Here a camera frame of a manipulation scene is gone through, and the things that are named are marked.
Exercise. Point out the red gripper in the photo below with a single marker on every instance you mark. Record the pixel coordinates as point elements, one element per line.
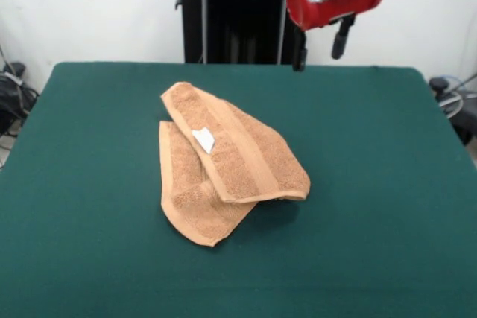
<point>335,7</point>

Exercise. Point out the orange terry towel white tag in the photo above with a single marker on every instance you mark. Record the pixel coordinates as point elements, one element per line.
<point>238,154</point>

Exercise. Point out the dark green tablecloth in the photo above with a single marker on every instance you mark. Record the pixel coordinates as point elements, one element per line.
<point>93,228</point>

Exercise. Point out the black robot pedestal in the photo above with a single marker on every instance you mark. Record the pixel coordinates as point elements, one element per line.
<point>231,16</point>

